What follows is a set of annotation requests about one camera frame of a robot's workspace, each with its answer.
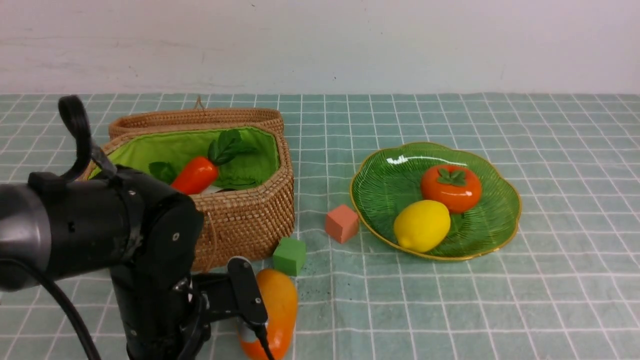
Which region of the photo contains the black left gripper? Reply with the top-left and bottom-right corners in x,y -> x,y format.
173,273 -> 236,360

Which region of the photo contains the orange mango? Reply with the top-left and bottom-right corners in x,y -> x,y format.
237,268 -> 298,360

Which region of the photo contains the white radish with leaves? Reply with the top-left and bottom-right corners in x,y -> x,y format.
148,156 -> 219,195

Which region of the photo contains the red chili pepper with leaves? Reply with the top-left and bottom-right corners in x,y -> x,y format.
170,129 -> 258,195

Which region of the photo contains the yellow lemon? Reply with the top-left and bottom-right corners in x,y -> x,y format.
393,200 -> 451,253

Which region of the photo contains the orange persimmon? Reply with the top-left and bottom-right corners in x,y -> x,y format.
420,164 -> 483,214

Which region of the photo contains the purple eggplant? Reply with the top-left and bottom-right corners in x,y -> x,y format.
210,187 -> 237,193

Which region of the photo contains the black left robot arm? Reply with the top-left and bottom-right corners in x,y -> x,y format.
0,167 -> 233,360

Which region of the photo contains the green foam cube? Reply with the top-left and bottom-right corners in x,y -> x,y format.
272,237 -> 307,277

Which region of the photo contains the woven wicker basket green lining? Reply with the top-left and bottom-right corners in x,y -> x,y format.
102,123 -> 295,272

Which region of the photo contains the orange foam cube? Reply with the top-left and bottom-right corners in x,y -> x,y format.
325,204 -> 360,244

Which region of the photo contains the woven wicker basket lid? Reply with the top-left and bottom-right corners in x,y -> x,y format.
108,97 -> 285,140

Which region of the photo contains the green glass leaf plate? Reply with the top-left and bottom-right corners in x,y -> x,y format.
349,142 -> 522,262

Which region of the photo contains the green checkered tablecloth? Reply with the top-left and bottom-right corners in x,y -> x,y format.
0,92 -> 640,360

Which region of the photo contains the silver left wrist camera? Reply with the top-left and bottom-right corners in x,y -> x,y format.
227,256 -> 269,343

